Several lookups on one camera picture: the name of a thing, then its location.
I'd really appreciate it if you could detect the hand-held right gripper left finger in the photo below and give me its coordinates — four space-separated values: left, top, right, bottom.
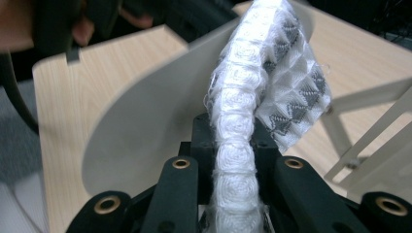
179 113 218 206

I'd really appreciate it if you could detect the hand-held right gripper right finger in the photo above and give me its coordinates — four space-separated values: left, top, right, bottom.
251 116 284 202

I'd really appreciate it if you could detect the white patterned dish cloth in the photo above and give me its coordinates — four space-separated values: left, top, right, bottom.
198 0 332 233

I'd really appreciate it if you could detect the grey expandable metal rack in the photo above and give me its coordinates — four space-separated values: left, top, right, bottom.
81 0 412 206

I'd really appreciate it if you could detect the left hand-held gripper cable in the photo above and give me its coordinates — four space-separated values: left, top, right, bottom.
0 51 41 135

